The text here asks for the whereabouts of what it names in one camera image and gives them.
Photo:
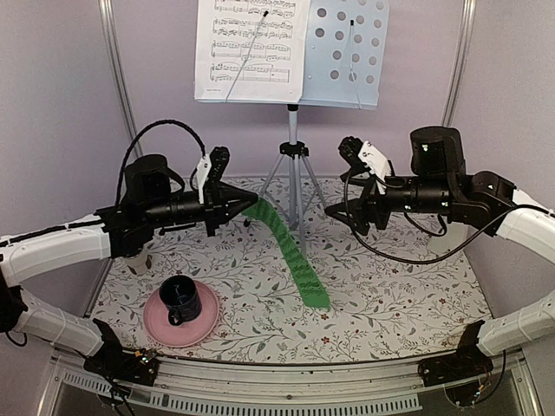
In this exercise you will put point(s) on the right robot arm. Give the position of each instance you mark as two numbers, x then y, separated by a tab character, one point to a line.
440	185

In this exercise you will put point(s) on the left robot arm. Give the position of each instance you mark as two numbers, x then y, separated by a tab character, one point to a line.
155	200

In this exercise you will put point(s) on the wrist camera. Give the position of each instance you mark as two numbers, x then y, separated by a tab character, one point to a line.
209	172
363	156

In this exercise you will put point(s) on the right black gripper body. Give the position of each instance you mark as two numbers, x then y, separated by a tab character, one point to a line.
369	200

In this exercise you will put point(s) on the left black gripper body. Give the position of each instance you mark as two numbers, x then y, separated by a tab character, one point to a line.
212	212

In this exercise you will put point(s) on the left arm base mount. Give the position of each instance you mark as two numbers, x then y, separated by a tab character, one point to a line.
114	362

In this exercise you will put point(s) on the dark blue mug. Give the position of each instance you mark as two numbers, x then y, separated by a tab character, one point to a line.
181	298

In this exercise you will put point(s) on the light blue music stand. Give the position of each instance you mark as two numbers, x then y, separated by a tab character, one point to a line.
344	47

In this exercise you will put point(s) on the white wedge block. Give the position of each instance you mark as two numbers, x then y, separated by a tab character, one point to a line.
443	248

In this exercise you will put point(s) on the white sheet music page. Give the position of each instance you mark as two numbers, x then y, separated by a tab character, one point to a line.
250	51

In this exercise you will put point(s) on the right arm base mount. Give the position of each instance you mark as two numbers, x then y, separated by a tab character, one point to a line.
464	362

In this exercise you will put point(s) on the left aluminium post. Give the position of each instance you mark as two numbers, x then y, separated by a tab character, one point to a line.
108	25

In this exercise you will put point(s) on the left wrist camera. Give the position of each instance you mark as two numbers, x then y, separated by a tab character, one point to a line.
209	172

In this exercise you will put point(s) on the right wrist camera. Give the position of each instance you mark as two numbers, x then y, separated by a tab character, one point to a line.
363	156

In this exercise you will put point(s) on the green sheet music page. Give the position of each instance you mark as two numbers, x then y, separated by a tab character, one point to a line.
309	286

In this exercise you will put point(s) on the aluminium front rail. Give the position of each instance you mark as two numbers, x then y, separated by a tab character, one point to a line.
193	387

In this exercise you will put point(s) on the small paper cup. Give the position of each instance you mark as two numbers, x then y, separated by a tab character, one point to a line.
139	264

